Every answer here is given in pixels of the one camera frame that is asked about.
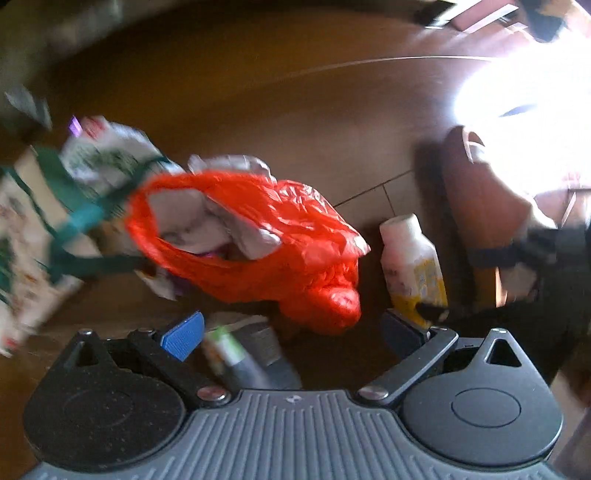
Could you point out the dark padded left gripper right finger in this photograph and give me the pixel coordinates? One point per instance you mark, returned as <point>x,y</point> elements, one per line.
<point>403,337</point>

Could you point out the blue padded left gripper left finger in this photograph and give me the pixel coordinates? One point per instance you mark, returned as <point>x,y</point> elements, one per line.
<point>183,337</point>

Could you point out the white tissue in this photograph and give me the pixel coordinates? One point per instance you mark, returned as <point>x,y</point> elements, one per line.
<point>192,222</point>

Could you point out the green white small tube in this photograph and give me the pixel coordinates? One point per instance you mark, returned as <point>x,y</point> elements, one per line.
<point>231,362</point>

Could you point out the white yellow plastic bottle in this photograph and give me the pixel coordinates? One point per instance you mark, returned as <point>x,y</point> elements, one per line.
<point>411,268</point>

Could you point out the patterned tote bag green handles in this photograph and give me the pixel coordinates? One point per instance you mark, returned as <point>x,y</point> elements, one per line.
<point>61,213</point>

